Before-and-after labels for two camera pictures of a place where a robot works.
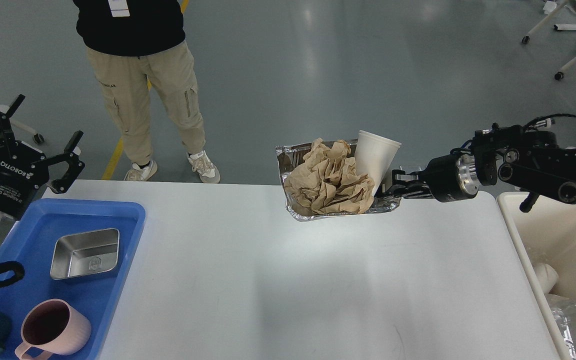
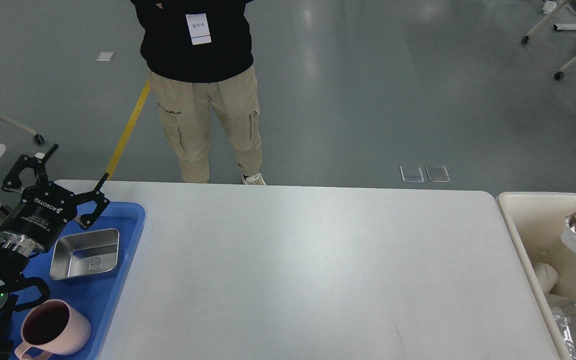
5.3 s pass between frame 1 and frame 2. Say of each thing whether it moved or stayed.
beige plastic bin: stayed
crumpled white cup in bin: stayed
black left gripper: moved
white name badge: moved
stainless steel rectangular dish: stayed
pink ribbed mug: stayed
